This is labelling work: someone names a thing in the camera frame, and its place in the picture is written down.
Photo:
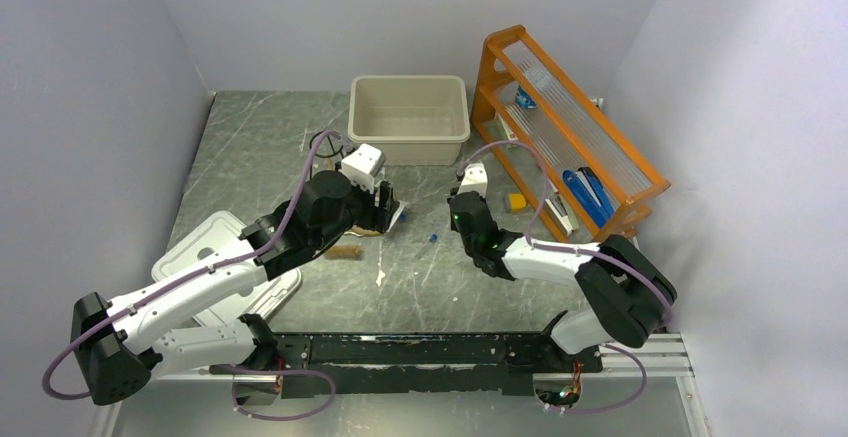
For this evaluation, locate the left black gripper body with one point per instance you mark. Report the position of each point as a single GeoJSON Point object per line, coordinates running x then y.
{"type": "Point", "coordinates": [364, 211]}

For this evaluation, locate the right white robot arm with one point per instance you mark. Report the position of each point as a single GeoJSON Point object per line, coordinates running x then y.
{"type": "Point", "coordinates": [625, 298]}

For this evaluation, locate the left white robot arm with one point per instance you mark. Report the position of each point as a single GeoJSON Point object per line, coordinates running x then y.
{"type": "Point", "coordinates": [121, 344]}

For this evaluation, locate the yellow rubber tube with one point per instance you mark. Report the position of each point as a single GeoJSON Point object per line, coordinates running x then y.
{"type": "Point", "coordinates": [362, 232]}

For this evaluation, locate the white powder bag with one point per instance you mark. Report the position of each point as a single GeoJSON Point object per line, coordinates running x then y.
{"type": "Point", "coordinates": [398, 214]}

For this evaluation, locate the brown test tube brush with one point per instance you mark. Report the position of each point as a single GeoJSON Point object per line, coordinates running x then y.
{"type": "Point", "coordinates": [344, 252]}

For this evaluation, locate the black metal tripod stand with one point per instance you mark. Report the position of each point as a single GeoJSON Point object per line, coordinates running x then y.
{"type": "Point", "coordinates": [317, 140]}

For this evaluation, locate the beige plastic bin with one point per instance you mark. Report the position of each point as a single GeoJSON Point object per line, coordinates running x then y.
{"type": "Point", "coordinates": [415, 120]}

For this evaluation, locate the yellow grey sponge block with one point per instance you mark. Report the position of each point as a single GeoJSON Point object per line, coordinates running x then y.
{"type": "Point", "coordinates": [515, 203]}

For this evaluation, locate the white box on shelf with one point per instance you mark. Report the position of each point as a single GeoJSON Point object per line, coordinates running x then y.
{"type": "Point", "coordinates": [506, 132]}

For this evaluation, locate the blue white cup on shelf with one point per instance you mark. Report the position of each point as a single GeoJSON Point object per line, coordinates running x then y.
{"type": "Point", "coordinates": [524, 100]}

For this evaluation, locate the blue folder on shelf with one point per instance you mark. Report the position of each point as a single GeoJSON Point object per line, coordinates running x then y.
{"type": "Point", "coordinates": [590, 194]}

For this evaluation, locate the orange wooden shelf rack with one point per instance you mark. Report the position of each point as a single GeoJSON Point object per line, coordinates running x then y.
{"type": "Point", "coordinates": [567, 129]}

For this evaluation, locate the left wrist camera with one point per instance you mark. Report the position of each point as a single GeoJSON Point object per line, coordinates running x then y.
{"type": "Point", "coordinates": [364, 167]}

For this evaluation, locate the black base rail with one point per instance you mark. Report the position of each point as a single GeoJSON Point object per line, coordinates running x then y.
{"type": "Point", "coordinates": [350, 363]}

